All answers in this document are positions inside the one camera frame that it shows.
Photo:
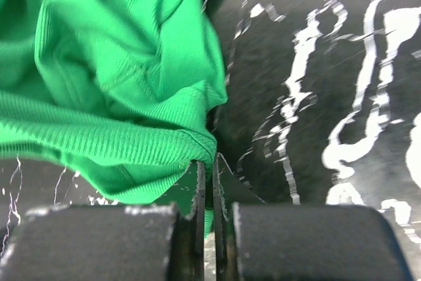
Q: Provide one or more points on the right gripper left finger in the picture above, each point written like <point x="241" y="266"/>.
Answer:
<point x="160" y="241"/>

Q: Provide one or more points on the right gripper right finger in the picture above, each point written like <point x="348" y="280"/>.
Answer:
<point x="259" y="241"/>

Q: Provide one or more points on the green tank top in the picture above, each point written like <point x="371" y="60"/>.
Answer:
<point x="118" y="90"/>

